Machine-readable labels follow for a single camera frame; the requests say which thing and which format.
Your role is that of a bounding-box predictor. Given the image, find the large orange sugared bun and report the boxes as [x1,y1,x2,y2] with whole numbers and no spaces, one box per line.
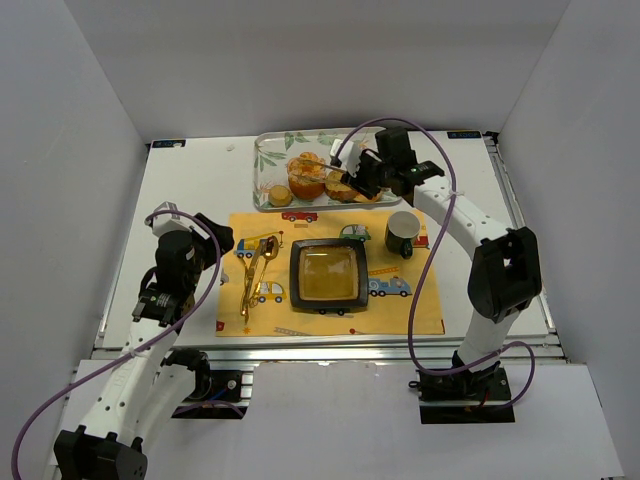
[287,152,325,201]

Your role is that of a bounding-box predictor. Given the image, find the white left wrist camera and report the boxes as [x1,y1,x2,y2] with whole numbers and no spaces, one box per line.
[144,201,191,238]

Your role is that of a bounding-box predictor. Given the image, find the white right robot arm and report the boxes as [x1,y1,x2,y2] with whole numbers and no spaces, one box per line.
[330,127,542,375]

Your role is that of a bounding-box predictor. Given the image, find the white leaf-print tray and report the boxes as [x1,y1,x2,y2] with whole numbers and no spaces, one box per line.
[252,128,370,212]

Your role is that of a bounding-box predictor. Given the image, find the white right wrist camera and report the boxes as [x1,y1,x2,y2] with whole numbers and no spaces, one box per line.
[329,139,361,177]

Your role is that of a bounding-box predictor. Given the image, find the twisted orange croissant roll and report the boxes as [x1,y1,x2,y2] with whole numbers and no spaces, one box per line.
[355,190,384,204]

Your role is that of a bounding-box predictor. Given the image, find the small round yellow cake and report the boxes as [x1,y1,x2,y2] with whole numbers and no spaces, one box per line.
[268,185,293,208]

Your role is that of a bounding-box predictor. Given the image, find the gold fork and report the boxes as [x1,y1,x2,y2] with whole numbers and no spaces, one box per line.
[240,240,263,322]

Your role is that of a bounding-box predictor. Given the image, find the dark green mug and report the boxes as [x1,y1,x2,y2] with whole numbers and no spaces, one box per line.
[384,211,421,260]

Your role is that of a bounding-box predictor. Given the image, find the gold spoon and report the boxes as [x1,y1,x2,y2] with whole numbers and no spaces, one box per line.
[249,235,280,307]

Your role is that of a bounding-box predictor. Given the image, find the blue table label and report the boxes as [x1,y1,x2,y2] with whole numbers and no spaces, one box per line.
[447,130,482,140]
[151,139,186,149]

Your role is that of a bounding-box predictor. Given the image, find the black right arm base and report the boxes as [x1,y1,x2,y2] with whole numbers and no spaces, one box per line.
[408,366,515,425]

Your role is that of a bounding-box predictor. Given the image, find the herb bread slice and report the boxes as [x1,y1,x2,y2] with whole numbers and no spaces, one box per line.
[324,170,358,203]

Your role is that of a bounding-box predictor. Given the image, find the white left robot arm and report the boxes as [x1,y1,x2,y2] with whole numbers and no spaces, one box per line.
[53,210,234,479]

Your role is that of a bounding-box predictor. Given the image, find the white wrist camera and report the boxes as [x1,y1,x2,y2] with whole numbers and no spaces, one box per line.
[329,139,361,177]
[144,201,191,238]

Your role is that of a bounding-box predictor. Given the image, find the blue left table label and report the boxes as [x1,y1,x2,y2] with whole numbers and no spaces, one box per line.
[151,139,186,149]

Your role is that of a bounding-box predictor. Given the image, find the blue right table label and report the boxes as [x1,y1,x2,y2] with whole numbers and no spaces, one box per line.
[447,130,482,140]

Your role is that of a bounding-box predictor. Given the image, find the aluminium table frame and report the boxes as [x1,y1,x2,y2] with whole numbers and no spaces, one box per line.
[92,130,570,362]

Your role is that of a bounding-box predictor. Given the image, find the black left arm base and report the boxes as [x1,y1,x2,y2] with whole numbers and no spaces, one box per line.
[163,349,252,420]

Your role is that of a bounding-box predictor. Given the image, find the metal serving tongs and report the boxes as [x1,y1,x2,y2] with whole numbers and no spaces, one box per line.
[287,157,346,181]

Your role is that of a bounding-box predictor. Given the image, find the black square plate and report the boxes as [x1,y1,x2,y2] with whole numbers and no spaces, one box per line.
[289,238,368,316]

